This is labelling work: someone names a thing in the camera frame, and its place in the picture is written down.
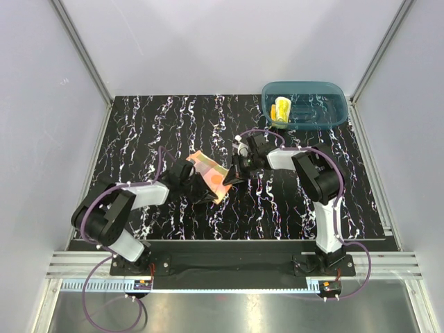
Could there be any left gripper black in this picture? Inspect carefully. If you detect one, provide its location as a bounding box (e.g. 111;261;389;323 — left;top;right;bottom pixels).
179;172;217;205

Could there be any right aluminium frame post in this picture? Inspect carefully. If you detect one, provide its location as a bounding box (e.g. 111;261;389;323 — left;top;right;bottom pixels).
350;0;416;105

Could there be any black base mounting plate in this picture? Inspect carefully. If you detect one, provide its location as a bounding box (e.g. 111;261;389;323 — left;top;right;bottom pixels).
110;240;356;278

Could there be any slotted cable duct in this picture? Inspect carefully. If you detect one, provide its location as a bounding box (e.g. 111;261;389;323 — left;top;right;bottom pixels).
62;277;320;294

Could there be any aluminium frame post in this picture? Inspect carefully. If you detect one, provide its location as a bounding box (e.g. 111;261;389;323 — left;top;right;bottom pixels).
350;0;416;105
49;0;114;107

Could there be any orange blue dotted towel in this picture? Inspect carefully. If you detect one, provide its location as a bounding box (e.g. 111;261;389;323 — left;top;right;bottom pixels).
187;151;232;204

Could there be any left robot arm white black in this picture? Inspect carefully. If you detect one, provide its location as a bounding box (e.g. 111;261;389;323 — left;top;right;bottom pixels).
71;160;217;275

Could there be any yellow crocodile towel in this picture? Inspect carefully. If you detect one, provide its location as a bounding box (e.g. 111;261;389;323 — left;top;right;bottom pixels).
271;96;291;129

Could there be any teal transparent plastic bin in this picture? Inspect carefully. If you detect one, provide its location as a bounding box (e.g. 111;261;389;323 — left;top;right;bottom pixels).
261;81;348;130

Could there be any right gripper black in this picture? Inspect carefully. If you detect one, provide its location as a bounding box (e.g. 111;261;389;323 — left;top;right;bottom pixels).
223;153;259;187

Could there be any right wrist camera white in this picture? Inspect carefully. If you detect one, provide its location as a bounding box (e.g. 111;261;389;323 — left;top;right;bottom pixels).
232;135;249;157

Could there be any left aluminium frame post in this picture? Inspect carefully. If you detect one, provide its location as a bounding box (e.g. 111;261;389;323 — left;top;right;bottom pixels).
49;0;114;107

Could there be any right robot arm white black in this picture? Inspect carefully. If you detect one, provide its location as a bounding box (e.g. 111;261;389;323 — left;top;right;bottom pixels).
223;130;346;275

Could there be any aluminium front rail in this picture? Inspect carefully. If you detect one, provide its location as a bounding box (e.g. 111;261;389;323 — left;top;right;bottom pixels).
46;251;422;280

